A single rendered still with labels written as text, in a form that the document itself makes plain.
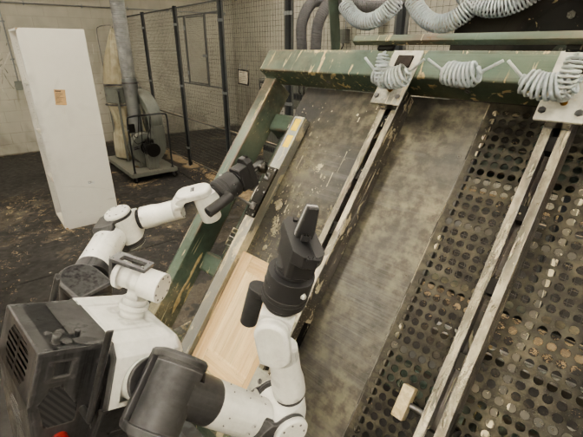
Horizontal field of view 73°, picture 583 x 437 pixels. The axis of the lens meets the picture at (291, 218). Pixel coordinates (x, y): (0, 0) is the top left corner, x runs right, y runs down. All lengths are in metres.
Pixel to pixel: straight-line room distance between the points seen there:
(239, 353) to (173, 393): 0.62
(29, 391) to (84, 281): 0.33
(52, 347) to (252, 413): 0.39
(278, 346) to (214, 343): 0.69
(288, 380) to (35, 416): 0.45
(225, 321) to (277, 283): 0.75
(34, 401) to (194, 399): 0.26
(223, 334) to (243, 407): 0.58
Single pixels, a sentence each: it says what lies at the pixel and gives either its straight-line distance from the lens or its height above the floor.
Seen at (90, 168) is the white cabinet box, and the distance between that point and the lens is 4.93.
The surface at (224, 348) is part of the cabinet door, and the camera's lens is 1.40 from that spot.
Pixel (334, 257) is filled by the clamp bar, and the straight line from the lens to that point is 1.19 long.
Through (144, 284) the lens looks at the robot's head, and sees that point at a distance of 0.89.
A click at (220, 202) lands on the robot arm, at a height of 1.45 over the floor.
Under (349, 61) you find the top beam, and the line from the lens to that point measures 1.47.
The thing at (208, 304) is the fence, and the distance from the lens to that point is 1.45.
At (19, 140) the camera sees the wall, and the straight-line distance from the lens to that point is 9.26.
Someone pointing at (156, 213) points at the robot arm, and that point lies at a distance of 1.28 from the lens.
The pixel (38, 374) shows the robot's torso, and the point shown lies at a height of 1.38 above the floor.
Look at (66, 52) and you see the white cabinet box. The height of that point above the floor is 1.84.
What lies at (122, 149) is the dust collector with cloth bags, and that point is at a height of 0.35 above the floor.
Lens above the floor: 1.88
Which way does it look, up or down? 24 degrees down
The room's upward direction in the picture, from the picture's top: straight up
